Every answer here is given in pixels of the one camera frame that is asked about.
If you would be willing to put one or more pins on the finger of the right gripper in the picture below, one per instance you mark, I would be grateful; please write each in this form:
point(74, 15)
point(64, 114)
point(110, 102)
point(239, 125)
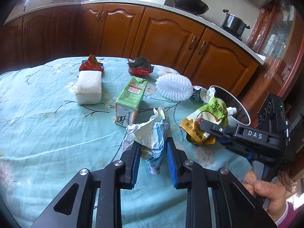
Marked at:
point(225, 142)
point(217, 130)

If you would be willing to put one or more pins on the right hand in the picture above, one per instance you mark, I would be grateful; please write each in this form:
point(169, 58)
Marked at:
point(276, 193)

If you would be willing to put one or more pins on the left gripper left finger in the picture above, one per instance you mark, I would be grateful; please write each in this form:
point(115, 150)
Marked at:
point(93, 198)

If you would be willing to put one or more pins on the wooden kitchen cabinets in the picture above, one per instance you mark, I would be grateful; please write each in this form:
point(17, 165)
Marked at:
point(201, 53)

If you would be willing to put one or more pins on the black wok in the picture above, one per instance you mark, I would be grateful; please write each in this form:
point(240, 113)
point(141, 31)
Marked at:
point(194, 6)

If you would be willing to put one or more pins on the red black snack wrapper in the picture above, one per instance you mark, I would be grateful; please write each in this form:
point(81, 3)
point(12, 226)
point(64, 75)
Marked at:
point(140, 67)

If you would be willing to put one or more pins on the white blue wrapper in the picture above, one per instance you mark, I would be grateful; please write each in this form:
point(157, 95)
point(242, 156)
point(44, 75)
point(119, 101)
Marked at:
point(152, 135)

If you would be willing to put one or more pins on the white rimmed trash bin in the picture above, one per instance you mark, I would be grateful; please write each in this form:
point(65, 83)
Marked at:
point(241, 115)

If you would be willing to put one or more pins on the white foam block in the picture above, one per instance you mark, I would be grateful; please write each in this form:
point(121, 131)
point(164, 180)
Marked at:
point(88, 87)

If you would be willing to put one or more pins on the red blue snack bag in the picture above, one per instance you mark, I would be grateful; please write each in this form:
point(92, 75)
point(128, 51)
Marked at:
point(91, 64)

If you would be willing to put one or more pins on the glass cabinet door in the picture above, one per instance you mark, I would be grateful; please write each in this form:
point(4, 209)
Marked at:
point(277, 35)

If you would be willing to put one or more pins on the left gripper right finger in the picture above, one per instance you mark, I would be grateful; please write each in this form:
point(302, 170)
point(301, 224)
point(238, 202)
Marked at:
point(214, 197)

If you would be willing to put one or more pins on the teal floral tablecloth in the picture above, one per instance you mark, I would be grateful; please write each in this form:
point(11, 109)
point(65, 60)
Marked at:
point(46, 138)

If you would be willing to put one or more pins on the crumpled white paper wrapper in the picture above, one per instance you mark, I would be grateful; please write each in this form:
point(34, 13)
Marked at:
point(202, 94)

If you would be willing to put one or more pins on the green yellow juice pouch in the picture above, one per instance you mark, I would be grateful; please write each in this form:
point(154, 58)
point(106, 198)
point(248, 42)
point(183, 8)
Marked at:
point(216, 112)

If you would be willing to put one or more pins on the black cooking pot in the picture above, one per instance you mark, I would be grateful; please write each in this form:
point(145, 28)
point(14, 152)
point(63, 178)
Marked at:
point(233, 24)

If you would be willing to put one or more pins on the white foam fruit net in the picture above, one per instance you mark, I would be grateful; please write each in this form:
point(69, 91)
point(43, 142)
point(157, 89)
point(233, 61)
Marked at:
point(174, 87)

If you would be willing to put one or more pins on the white kitchen countertop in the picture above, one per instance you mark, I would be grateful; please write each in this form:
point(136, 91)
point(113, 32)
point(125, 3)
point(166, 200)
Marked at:
point(259, 58)

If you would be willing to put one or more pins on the green milk carton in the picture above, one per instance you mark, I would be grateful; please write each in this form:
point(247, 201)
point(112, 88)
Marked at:
point(128, 102)

